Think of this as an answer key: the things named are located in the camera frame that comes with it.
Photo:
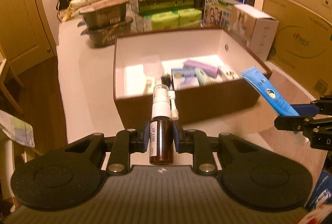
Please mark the upper black instant food bowl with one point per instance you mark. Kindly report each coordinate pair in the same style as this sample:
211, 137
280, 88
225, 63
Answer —
104, 13

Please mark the wooden door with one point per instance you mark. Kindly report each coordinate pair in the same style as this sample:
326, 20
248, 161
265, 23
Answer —
26, 37

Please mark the blue hand cream tube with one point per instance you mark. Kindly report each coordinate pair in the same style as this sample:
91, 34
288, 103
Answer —
262, 85

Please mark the blue white medicine box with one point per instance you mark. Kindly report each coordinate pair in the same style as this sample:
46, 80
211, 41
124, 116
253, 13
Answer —
184, 78

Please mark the purple rectangular case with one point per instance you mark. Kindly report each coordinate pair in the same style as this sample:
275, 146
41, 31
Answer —
210, 70

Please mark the clear plastic case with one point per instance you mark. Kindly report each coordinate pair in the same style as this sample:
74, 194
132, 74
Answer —
153, 67

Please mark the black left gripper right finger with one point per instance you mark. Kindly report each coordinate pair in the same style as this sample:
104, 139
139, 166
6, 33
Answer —
199, 145

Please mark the large brown cardboard box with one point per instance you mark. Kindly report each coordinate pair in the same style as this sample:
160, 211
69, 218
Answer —
302, 44

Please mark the brown storage box white inside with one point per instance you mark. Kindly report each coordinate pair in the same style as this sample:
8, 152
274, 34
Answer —
133, 91

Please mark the white photo printed box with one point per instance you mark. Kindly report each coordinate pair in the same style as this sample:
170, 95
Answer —
253, 28

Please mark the green patterned cloth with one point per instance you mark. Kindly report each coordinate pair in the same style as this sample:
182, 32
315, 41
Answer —
17, 130

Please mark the brown spray bottle white nozzle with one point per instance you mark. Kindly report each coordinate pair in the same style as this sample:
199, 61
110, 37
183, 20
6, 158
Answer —
161, 150

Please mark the lower black instant food bowl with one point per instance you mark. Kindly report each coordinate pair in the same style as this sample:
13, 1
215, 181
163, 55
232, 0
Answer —
107, 36

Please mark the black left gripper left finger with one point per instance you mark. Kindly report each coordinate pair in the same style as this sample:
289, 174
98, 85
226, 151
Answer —
122, 145

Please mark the white green medicine box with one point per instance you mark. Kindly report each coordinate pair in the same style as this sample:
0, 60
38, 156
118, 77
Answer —
227, 73

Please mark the black instant food bowl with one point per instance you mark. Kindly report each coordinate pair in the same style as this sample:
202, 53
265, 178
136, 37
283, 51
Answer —
104, 13
107, 36

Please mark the wooden chair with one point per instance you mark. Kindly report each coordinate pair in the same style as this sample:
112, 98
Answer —
11, 86

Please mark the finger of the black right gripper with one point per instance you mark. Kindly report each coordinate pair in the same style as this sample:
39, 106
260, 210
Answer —
321, 106
299, 123

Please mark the green tissue pack bundle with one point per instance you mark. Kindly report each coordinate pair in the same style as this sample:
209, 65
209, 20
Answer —
184, 18

